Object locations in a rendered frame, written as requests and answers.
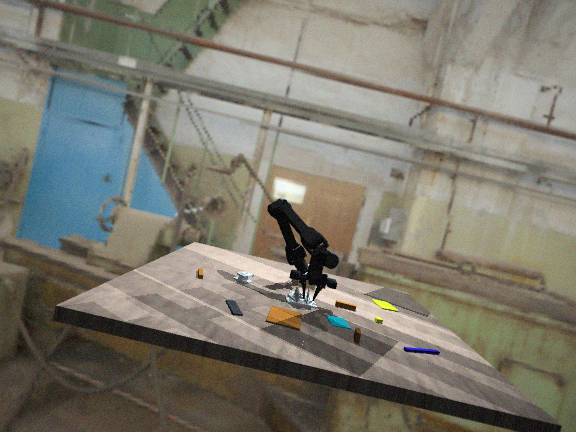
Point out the dark blue bar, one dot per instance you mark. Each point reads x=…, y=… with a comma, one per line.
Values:
x=419, y=350

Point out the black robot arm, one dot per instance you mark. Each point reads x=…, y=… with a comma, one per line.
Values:
x=282, y=211

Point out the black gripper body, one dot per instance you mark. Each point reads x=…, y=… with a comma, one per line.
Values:
x=295, y=274

